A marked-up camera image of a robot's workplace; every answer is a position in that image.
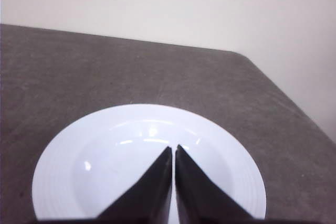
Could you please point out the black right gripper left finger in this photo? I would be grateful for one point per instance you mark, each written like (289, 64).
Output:
(148, 200)

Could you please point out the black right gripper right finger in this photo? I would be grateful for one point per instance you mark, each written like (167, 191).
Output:
(199, 200)

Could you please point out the white ceramic plate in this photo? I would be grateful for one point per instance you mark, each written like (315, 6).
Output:
(94, 160)

